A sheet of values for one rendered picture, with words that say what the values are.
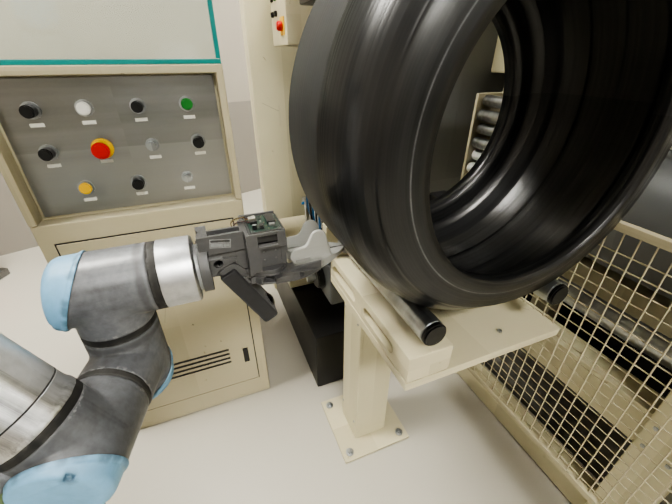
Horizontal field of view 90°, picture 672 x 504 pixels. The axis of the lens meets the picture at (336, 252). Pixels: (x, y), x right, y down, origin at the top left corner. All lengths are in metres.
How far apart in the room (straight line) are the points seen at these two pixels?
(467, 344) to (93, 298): 0.61
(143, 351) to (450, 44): 0.50
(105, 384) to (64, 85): 0.80
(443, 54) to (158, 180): 0.92
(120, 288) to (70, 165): 0.73
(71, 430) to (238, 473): 1.09
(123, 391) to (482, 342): 0.60
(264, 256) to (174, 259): 0.11
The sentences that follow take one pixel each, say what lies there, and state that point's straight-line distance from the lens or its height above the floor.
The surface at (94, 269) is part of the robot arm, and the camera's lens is 0.48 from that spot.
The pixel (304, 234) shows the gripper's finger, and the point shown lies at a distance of 0.52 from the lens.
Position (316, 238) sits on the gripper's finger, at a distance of 0.49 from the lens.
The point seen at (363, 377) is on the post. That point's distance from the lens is 1.22.
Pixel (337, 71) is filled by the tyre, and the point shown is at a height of 1.28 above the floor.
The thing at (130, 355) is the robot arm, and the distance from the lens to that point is 0.52.
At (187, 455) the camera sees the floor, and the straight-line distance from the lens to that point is 1.57.
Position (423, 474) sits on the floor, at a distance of 1.48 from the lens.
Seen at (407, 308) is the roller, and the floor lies 0.92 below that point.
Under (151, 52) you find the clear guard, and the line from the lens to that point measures 1.07.
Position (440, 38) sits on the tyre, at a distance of 0.38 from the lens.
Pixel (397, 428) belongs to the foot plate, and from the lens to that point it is 1.53.
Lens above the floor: 1.29
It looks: 30 degrees down
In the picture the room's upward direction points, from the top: straight up
